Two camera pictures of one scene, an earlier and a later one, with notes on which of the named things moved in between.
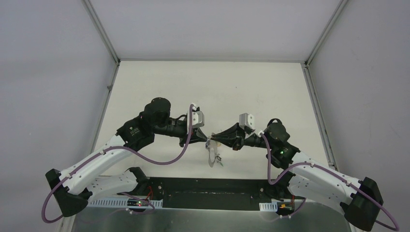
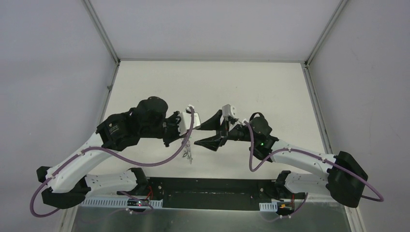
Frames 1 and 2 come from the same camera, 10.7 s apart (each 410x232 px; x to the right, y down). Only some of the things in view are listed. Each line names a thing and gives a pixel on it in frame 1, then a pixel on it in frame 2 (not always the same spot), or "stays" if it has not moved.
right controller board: x=285 y=207 stays
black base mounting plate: x=213 y=193 stays
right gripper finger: x=232 y=132 to x=212 y=123
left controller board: x=138 y=202 stays
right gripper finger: x=234 y=142 to x=212 y=143
